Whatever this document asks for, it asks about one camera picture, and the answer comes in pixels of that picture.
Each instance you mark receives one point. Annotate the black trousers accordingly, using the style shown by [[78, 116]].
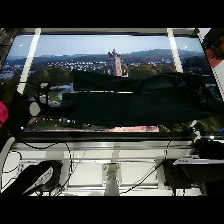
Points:
[[133, 106]]

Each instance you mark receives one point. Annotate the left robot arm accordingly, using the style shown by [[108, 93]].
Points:
[[40, 176]]

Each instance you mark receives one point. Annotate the pink garment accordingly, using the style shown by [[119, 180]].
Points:
[[2, 113]]

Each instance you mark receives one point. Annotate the silver frame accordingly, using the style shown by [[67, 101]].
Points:
[[100, 146]]

